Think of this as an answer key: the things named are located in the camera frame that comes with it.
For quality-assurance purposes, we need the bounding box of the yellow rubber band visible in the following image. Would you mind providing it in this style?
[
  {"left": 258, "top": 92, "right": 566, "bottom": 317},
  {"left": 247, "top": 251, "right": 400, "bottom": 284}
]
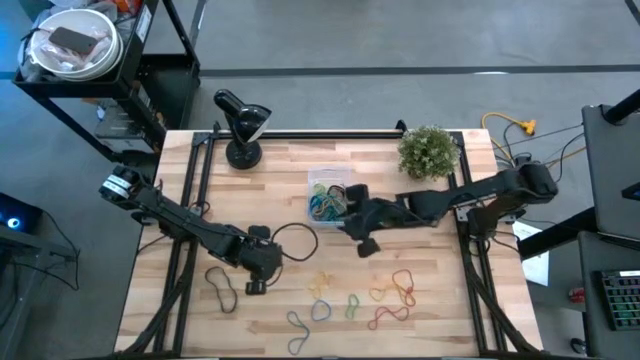
[
  {"left": 368, "top": 283, "right": 397, "bottom": 304},
  {"left": 307, "top": 271, "right": 335, "bottom": 301}
]

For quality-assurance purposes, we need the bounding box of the red rubber band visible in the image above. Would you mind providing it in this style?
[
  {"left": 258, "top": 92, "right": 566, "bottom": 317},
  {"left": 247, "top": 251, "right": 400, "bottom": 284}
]
[
  {"left": 390, "top": 268, "right": 418, "bottom": 309},
  {"left": 366, "top": 305, "right": 412, "bottom": 332}
]

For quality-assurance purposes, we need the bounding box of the clear plastic wrap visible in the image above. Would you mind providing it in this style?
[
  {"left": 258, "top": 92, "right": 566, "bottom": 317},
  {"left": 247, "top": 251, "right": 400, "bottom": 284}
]
[{"left": 38, "top": 29, "right": 110, "bottom": 72}]

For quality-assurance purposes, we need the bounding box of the gray rubber band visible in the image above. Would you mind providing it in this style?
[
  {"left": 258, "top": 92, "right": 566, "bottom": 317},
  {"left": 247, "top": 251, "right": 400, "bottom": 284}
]
[{"left": 285, "top": 310, "right": 312, "bottom": 357}]

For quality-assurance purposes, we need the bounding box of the white paper sheet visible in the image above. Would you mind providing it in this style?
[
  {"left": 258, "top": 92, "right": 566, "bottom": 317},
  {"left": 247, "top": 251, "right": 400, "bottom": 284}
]
[{"left": 512, "top": 219, "right": 551, "bottom": 287}]

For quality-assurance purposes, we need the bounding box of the green plant in black pot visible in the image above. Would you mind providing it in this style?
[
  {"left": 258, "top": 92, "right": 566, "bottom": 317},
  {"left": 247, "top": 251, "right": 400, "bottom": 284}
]
[{"left": 396, "top": 124, "right": 462, "bottom": 182}]

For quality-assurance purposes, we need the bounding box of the teal rubber band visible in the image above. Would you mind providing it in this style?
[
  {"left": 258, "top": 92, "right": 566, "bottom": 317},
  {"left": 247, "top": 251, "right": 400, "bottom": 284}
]
[{"left": 308, "top": 192, "right": 347, "bottom": 222}]

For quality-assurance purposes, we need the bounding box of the pile of coloured rubber bands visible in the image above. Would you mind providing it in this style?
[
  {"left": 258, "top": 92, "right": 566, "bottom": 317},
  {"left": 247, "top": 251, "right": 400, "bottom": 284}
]
[{"left": 313, "top": 183, "right": 347, "bottom": 214}]

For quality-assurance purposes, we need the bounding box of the yellow extension cable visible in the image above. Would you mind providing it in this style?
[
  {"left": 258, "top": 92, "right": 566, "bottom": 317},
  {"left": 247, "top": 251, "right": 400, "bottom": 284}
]
[{"left": 480, "top": 111, "right": 538, "bottom": 164}]

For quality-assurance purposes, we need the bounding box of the black utility cart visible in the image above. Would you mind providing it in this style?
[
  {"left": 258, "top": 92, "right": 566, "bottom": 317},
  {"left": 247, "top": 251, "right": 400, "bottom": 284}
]
[{"left": 12, "top": 0, "right": 202, "bottom": 162}]

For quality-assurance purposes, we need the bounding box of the black desk lamp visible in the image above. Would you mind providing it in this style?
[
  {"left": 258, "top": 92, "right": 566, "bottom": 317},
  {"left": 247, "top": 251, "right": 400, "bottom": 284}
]
[{"left": 213, "top": 88, "right": 274, "bottom": 171}]

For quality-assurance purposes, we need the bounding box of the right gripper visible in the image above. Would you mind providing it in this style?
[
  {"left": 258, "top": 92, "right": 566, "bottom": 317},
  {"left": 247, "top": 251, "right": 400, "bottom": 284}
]
[{"left": 339, "top": 183, "right": 407, "bottom": 259}]

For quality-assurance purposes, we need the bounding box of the clear plastic bin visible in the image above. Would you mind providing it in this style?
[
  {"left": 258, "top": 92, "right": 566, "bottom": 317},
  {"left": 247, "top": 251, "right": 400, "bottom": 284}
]
[{"left": 306, "top": 166, "right": 353, "bottom": 229}]

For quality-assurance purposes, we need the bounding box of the dark smartphone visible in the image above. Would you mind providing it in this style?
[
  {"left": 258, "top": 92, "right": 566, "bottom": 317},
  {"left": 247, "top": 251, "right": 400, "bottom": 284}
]
[{"left": 47, "top": 25, "right": 100, "bottom": 56}]

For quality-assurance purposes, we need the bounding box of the blue rubber band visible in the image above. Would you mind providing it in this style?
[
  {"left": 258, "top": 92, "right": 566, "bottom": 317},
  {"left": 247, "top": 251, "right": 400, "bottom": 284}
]
[{"left": 310, "top": 298, "right": 333, "bottom": 323}]

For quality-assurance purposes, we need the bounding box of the black box blue light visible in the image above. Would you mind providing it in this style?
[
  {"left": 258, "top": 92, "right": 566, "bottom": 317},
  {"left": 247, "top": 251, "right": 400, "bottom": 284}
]
[{"left": 0, "top": 192, "right": 44, "bottom": 235}]

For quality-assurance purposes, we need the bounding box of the black camera cable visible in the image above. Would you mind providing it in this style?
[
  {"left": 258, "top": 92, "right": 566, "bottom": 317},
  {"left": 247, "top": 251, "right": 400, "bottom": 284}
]
[{"left": 268, "top": 221, "right": 320, "bottom": 289}]

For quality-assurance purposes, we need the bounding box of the grey desk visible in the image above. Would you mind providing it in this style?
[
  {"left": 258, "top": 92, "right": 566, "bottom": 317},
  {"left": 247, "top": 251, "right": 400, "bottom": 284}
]
[{"left": 581, "top": 89, "right": 640, "bottom": 241}]

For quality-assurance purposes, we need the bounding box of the white bowl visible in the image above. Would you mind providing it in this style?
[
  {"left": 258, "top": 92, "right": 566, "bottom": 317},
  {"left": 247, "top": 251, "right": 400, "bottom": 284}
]
[{"left": 28, "top": 8, "right": 124, "bottom": 82}]

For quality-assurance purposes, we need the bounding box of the black keyboard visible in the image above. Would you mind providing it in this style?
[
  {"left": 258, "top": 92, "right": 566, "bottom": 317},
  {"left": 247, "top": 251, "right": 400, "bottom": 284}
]
[{"left": 599, "top": 269, "right": 640, "bottom": 332}]

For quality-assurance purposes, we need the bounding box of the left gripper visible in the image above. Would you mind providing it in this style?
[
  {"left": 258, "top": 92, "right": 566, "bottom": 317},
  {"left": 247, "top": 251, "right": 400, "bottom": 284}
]
[{"left": 233, "top": 224, "right": 285, "bottom": 297}]

